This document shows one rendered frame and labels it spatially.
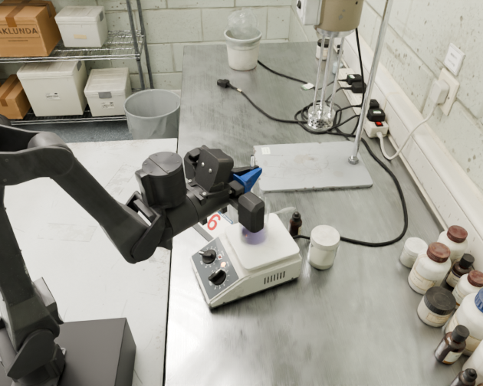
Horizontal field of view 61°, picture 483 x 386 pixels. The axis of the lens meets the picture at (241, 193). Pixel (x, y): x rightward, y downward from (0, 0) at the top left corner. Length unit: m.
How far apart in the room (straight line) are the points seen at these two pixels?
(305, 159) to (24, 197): 0.75
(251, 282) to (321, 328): 0.16
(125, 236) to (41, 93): 2.49
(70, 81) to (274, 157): 1.97
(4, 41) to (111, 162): 1.80
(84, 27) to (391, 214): 2.24
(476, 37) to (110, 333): 0.93
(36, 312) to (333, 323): 0.52
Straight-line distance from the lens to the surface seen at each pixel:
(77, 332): 0.75
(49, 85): 2.98
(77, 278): 0.95
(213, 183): 0.63
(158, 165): 0.58
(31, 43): 2.86
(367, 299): 0.89
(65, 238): 1.04
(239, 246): 0.82
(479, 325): 0.82
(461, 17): 1.13
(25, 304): 0.60
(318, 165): 1.15
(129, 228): 0.58
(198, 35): 3.11
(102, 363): 0.71
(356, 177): 1.14
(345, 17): 0.92
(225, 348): 0.80
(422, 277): 0.90
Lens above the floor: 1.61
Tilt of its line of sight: 42 degrees down
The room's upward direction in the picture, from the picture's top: straight up
